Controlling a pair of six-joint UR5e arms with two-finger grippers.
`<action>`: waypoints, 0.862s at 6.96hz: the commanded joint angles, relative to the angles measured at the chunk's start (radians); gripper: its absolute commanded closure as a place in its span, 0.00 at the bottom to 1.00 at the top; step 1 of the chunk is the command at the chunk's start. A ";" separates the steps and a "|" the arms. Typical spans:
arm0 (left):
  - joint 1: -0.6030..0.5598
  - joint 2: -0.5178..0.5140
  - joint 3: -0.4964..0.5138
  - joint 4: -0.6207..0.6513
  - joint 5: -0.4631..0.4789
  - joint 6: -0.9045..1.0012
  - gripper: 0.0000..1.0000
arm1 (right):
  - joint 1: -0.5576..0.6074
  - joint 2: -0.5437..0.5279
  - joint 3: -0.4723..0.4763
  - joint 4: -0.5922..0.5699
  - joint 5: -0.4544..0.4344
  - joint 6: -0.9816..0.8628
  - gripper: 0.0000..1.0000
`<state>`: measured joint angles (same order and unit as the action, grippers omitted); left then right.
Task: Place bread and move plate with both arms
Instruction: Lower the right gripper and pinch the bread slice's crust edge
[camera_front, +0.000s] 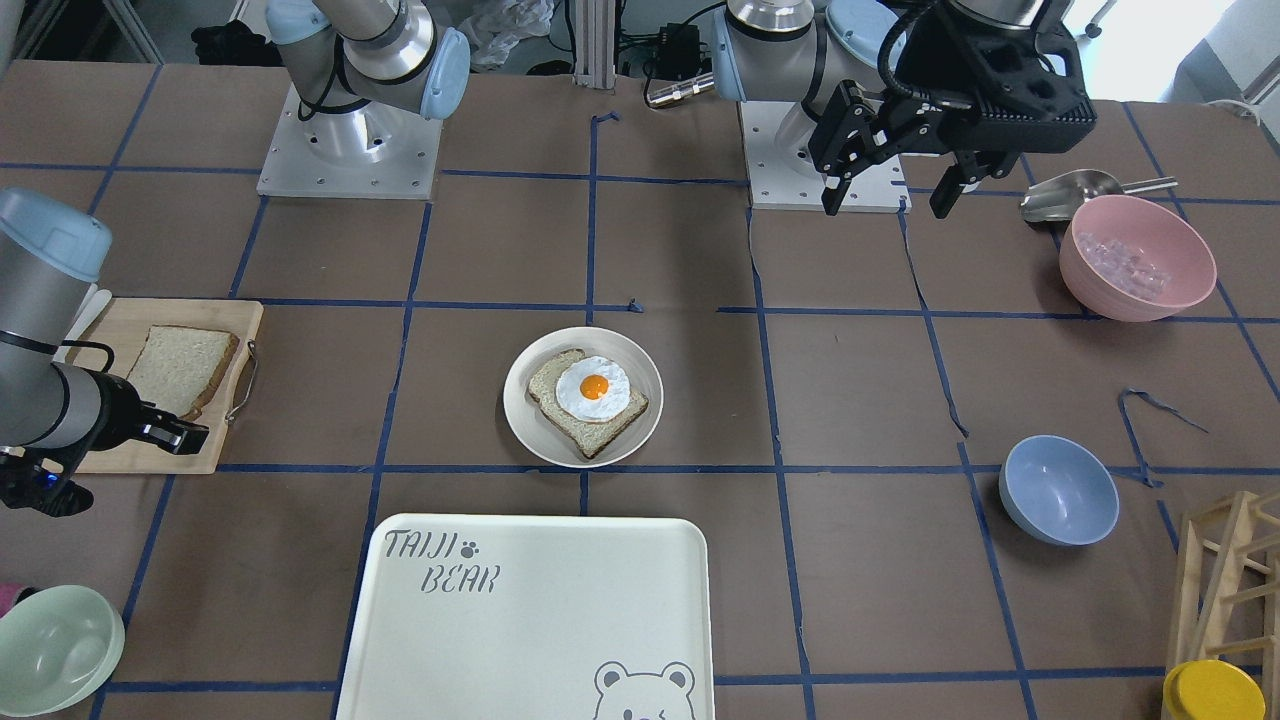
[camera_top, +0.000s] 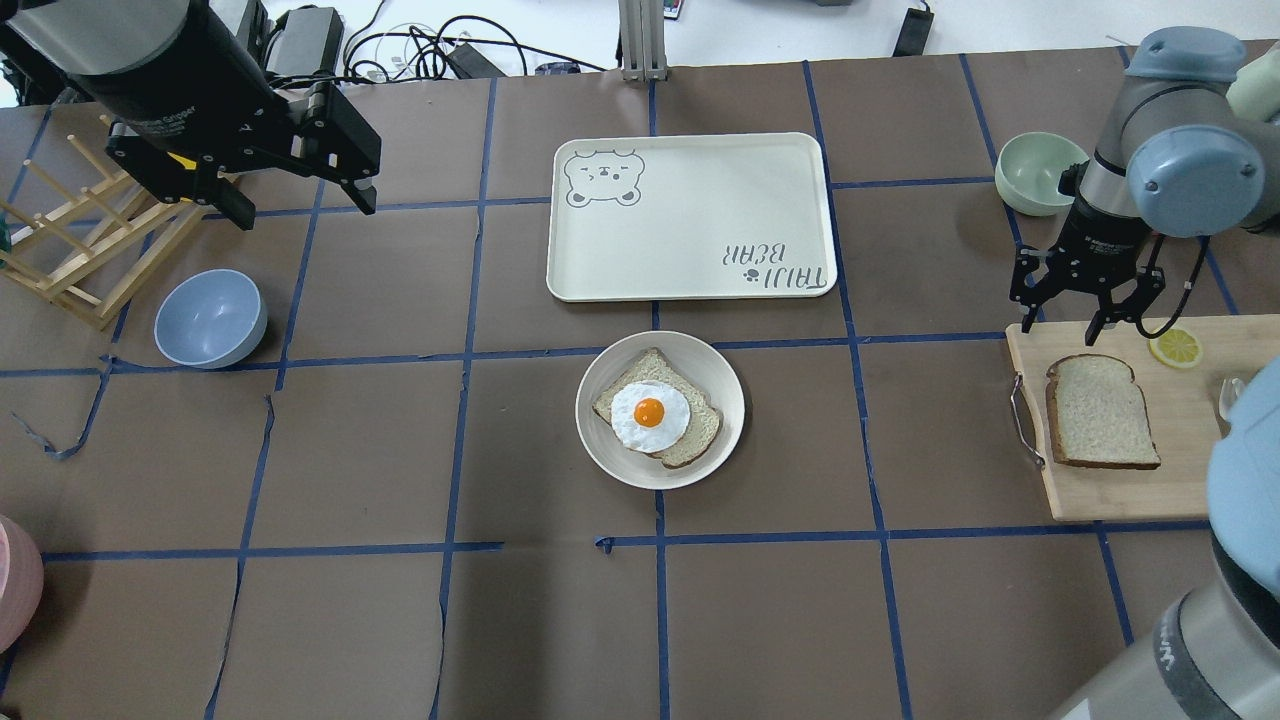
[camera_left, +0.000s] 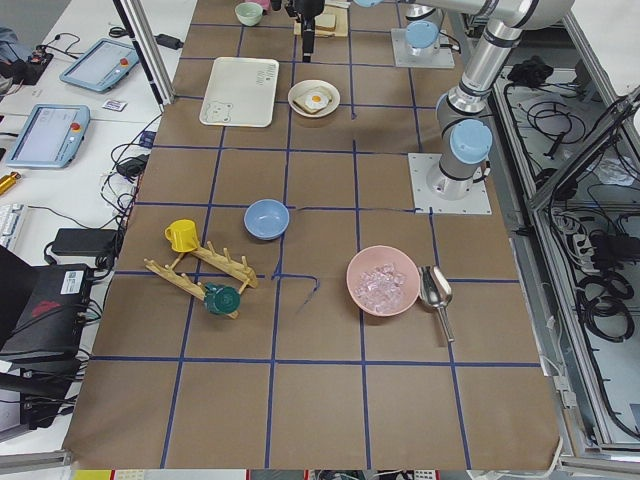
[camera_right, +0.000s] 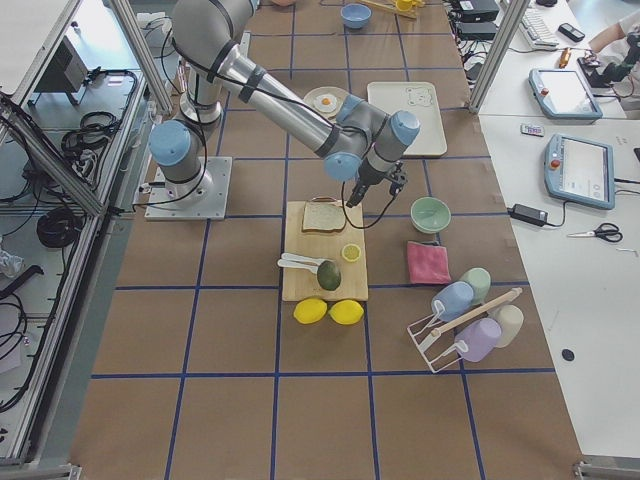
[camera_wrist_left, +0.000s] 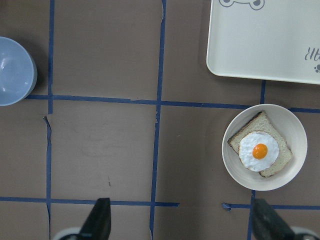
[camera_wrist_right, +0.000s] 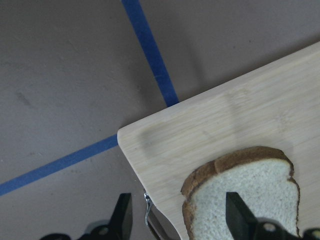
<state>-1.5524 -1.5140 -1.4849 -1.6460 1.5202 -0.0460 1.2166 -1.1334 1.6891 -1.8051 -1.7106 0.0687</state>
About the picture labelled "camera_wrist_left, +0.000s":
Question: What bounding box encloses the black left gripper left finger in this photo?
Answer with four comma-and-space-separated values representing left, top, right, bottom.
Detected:
78, 198, 111, 238

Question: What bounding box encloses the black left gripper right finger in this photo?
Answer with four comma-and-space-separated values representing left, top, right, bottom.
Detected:
252, 198, 295, 240

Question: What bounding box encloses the cream round plate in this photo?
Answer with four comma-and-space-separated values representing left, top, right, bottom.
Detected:
221, 104, 308, 191

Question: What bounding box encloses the bottom bread slice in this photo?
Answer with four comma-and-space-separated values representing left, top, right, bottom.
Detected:
227, 111, 293, 178

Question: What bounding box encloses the fried egg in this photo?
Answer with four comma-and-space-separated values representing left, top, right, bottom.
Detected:
238, 131, 279, 172

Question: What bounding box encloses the blue bowl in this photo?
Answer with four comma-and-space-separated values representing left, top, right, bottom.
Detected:
0, 36, 38, 106

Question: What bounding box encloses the cream bear tray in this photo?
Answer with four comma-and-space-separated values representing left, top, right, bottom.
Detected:
206, 0, 320, 85

